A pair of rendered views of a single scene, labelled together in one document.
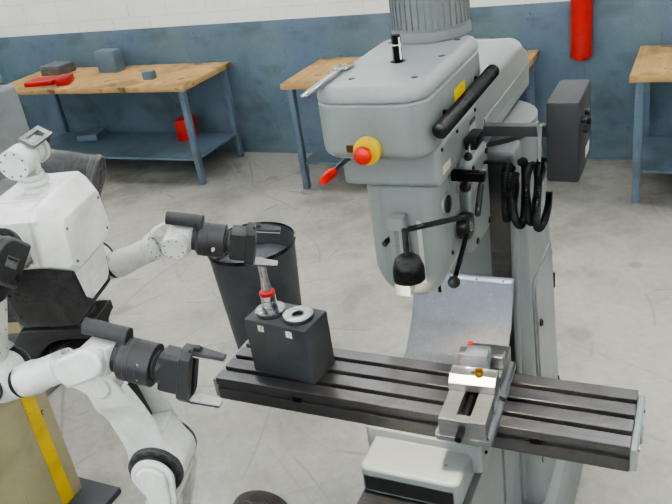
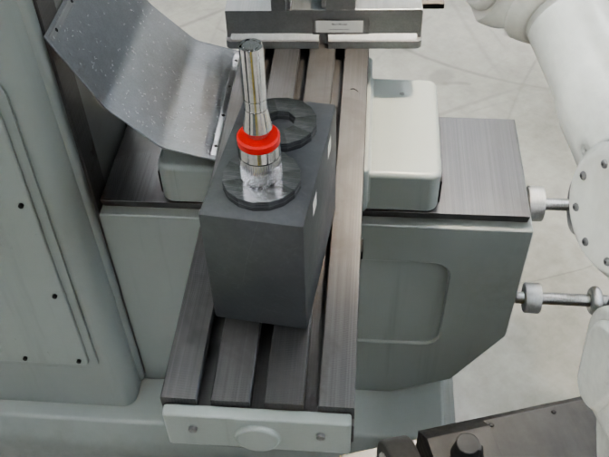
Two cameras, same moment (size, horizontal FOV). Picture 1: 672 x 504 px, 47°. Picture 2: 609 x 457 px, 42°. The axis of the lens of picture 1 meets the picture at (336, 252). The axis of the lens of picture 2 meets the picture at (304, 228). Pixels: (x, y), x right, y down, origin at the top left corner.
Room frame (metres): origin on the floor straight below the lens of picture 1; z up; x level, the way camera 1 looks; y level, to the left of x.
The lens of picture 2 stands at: (2.19, 0.85, 1.78)
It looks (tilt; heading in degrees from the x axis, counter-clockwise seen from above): 46 degrees down; 248
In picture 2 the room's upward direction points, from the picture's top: 2 degrees counter-clockwise
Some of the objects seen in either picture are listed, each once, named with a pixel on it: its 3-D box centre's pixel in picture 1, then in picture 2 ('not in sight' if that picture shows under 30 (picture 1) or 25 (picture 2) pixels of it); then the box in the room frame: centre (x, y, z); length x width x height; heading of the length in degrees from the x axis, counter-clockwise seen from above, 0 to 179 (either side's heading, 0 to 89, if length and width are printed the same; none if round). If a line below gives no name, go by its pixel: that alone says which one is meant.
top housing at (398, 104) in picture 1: (403, 93); not in sight; (1.76, -0.22, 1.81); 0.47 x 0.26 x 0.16; 152
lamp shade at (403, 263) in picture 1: (408, 266); not in sight; (1.51, -0.15, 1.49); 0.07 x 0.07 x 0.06
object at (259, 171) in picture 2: (268, 301); (260, 158); (1.98, 0.22, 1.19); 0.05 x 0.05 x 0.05
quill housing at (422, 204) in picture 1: (416, 225); not in sight; (1.75, -0.21, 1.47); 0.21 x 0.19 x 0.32; 62
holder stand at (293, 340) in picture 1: (289, 339); (275, 207); (1.95, 0.18, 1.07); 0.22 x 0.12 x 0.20; 55
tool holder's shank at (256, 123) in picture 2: (263, 274); (254, 91); (1.98, 0.22, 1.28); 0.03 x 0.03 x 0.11
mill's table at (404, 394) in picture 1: (412, 394); (300, 110); (1.77, -0.15, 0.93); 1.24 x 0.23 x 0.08; 62
